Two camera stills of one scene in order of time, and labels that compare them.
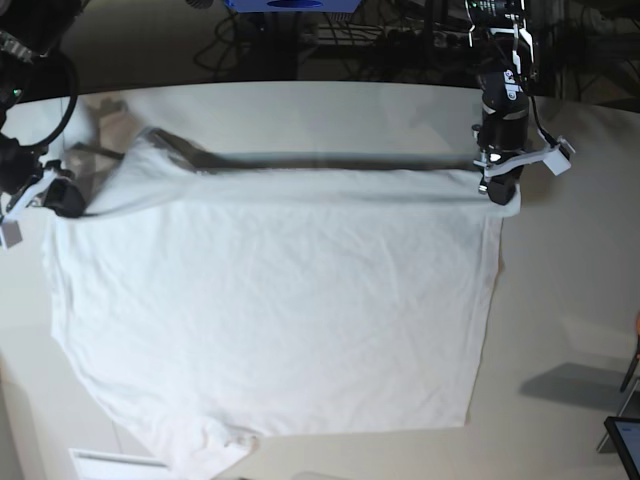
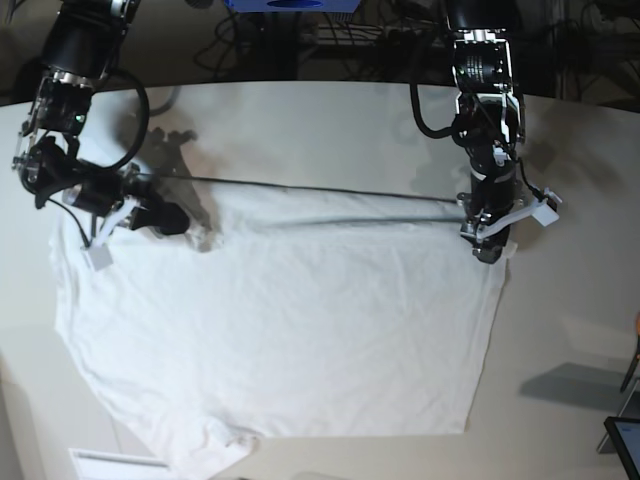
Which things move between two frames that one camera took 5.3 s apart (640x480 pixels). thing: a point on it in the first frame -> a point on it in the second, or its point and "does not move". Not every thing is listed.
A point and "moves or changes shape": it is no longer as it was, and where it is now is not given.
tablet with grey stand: [623, 437] does not move
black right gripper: [65, 198] -> [168, 217]
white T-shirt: [212, 310] moves or changes shape
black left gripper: [501, 187] -> [489, 248]
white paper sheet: [102, 466] does not move
